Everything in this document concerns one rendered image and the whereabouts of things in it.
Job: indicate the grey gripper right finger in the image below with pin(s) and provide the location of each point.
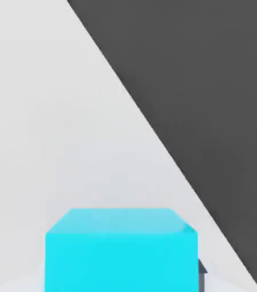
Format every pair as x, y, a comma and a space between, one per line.
212, 285

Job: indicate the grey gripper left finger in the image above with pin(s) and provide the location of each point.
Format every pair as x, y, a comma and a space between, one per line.
18, 285

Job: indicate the small cyan cube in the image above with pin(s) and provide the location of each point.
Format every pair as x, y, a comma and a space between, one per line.
121, 257

